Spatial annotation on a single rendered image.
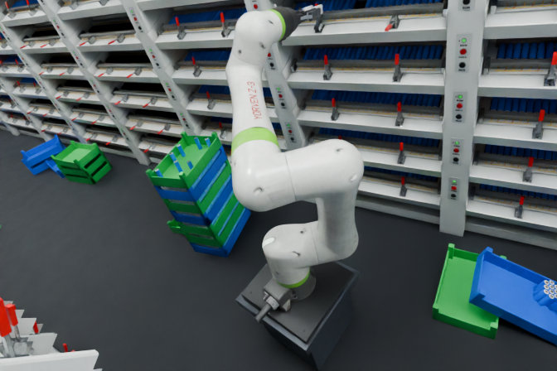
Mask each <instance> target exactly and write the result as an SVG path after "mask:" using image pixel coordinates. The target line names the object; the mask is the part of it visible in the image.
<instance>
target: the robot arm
mask: <svg viewBox="0 0 557 371"><path fill-rule="evenodd" d="M321 14H323V10H322V4H320V5H317V6H315V7H314V6H313V5H311V6H308V7H304V8H302V7H299V8H298V10H297V11H296V10H293V9H292V8H290V7H277V5H276V4H274V8H271V9H268V10H265V11H262V12H259V11H252V12H247V13H245V14H244V15H242V16H241V17H240V19H239V20H238V21H237V23H236V26H235V37H234V42H233V47H232V51H231V53H230V58H229V60H228V63H227V66H226V68H225V75H226V78H227V81H228V84H229V87H230V95H231V101H232V110H233V126H232V139H231V170H232V186H233V191H234V193H235V197H236V199H237V200H238V201H239V202H240V203H241V204H242V205H243V206H244V207H245V208H247V209H249V210H253V211H267V210H272V209H275V208H278V207H280V206H283V205H287V204H290V203H293V202H295V201H300V200H308V199H314V198H315V200H316V203H317V214H318V221H314V222H311V223H306V224H284V225H279V226H276V227H274V228H272V229H271V230H270V231H269V232H268V233H267V234H266V235H265V236H264V240H263V250H264V255H265V257H266V260H267V262H268V265H269V268H270V271H271V273H272V275H273V278H272V279H271V280H270V281H269V283H268V284H267V285H266V286H265V287H264V288H263V289H262V291H263V293H264V294H265V296H264V298H263V300H264V301H265V300H266V299H267V301H266V304H267V305H266V306H265V307H264V308H263V309H262V310H261V311H260V312H259V313H258V314H257V315H256V316H255V317H254V319H255V320H256V321H257V322H258V323H260V321H261V320H262V319H263V318H264V317H265V316H266V315H267V314H268V313H269V312H270V311H271V310H273V311H274V310H275V309H277V307H279V308H280V309H281V310H284V311H286V312H287V311H288V310H289V309H290V301H300V300H302V299H304V298H306V297H307V296H309V295H310V294H311V293H312V291H313V289H314V287H315V285H316V276H315V272H314V271H313V269H312V267H311V266H314V265H318V264H323V263H329V262H333V261H337V260H341V259H344V258H348V257H350V256H351V255H352V254H353V253H354V252H355V250H356V248H357V245H358V233H357V231H356V224H355V203H356V194H357V191H358V188H359V185H360V183H361V179H362V177H363V173H364V162H363V159H362V157H361V154H360V153H359V151H358V150H357V149H356V148H355V147H354V146H353V145H351V144H350V143H349V142H346V141H343V140H340V139H330V140H326V141H323V142H320V143H317V144H314V145H311V146H308V147H303V148H299V149H297V150H293V151H289V152H281V150H280V147H279V143H278V140H277V138H276V135H275V132H274V128H273V126H272V123H271V121H270V119H269V115H268V111H267V109H266V105H265V102H264V93H263V85H262V73H263V68H264V63H265V61H266V58H267V55H268V53H269V50H270V48H271V46H272V45H273V44H274V43H276V42H278V43H279V45H280V46H282V45H283V44H282V41H283V40H286V38H287V37H289V36H290V35H291V34H292V33H293V31H295V30H296V29H297V27H298V25H299V24H300V23H302V22H305V20H306V19H307V20H308V21H310V22H311V21H312V20H313V19H315V18H317V17H320V16H321ZM285 155H286V156H285ZM286 158H287V159H286ZM290 176H291V177H290Z"/></svg>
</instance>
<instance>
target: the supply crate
mask: <svg viewBox="0 0 557 371"><path fill-rule="evenodd" d="M181 135H182V139H181V140H180V141H179V142H178V143H177V145H178V144H181V146H182V149H183V151H184V152H185V154H186V155H185V156H184V157H183V156H182V154H181V153H180V152H179V150H178V148H177V145H176V146H175V147H174V148H173V149H172V150H171V151H170V152H169V153H168V154H167V155H166V156H165V157H164V158H163V159H162V161H161V162H160V163H159V164H158V165H157V166H156V168H155V169H154V170H153V171H152V170H149V169H148V170H147V171H146V174H147V175H148V178H149V179H150V181H151V182H152V183H153V185H154V186H166V187H175V188H183V189H190V188H191V186H192V185H193V183H194V182H195V181H196V179H197V178H198V176H199V175H200V174H201V173H202V172H203V170H204V169H205V168H206V166H207V165H208V163H209V162H210V161H211V159H212V158H213V156H214V155H215V154H216V153H217V152H218V150H219V149H220V147H221V146H222V145H221V142H220V139H219V137H218V135H217V133H216V132H213V133H212V134H211V136H187V134H186V132H181ZM194 137H197V138H198V140H199V142H200V144H201V146H202V149H201V150H199V149H198V147H197V145H196V142H195V140H194ZM207 137H208V138H209V140H210V142H211V145H210V146H209V147H208V146H207V143H206V140H205V139H206V138H207ZM171 152H173V154H174V156H175V157H176V159H177V160H178V162H179V164H180V166H181V168H182V170H183V172H180V173H179V171H178V169H177V168H176V166H175V164H174V162H173V160H172V159H171V157H170V155H169V154H170V153H171ZM189 160H190V161H191V163H192V165H193V167H192V169H190V167H189V166H188V165H187V163H186V162H187V161H189ZM156 169H159V171H160V172H161V173H162V175H163V177H158V176H157V173H156V172H155V170H156Z"/></svg>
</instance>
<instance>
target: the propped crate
mask: <svg viewBox="0 0 557 371"><path fill-rule="evenodd" d="M492 251H493V249H492V248H489V247H487V248H486V249H485V250H483V251H482V252H481V253H480V254H479V255H478V256H477V262H476V267H475V272H474V276H473V281H472V289H471V294H470V298H469V302H470V303H472V304H473V305H475V306H478V307H480V308H482V309H483V310H485V311H488V312H490V313H492V314H493V315H495V316H498V317H500V318H502V319H503V320H506V321H508V322H510V323H512V324H514V325H517V326H519V327H521V328H522V329H524V330H527V331H529V332H530V333H532V334H534V335H537V336H539V337H540V338H542V339H544V340H547V341H549V342H550V343H552V344H554V345H557V311H556V310H553V311H551V310H549V309H548V306H545V305H543V306H540V305H539V304H538V301H535V300H534V299H533V296H534V294H533V292H534V287H536V286H537V285H538V284H540V283H541V282H543V281H544V280H547V281H549V280H551V279H549V278H548V277H544V276H542V275H540V274H538V273H536V272H533V271H531V270H529V269H527V268H525V267H522V266H520V265H518V264H516V263H513V262H511V261H509V260H506V259H504V258H502V257H499V256H497V255H496V254H494V253H492Z"/></svg>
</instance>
